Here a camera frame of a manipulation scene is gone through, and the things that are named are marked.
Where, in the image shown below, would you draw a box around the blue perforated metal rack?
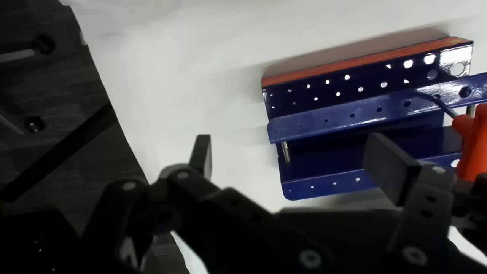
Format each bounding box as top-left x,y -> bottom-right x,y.
261,35 -> 487,201

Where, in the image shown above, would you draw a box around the orange plastic object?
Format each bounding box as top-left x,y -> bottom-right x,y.
451,103 -> 487,184

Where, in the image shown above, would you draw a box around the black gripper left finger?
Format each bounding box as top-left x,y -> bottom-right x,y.
83,134 -> 265,274

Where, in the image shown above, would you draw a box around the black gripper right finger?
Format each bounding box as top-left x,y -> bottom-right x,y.
361,132 -> 457,274

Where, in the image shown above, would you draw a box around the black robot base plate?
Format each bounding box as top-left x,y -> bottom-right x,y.
0,0 -> 150,240

